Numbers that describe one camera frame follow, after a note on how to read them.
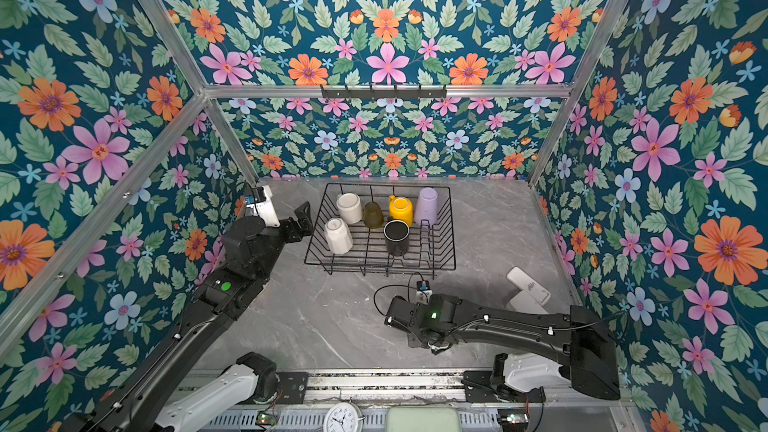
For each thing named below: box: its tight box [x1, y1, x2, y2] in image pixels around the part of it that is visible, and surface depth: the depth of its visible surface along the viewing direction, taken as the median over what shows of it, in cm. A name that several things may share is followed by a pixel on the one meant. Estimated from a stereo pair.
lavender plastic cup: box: [414, 187, 439, 226], surface depth 98 cm
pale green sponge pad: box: [386, 406, 461, 432], surface depth 69 cm
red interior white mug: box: [336, 192, 363, 225], surface depth 103 cm
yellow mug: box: [388, 195, 413, 227], surface depth 98 cm
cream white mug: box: [324, 218, 353, 254], surface depth 92 cm
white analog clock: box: [323, 402, 366, 432], surface depth 68 cm
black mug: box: [383, 219, 410, 257], surface depth 93 cm
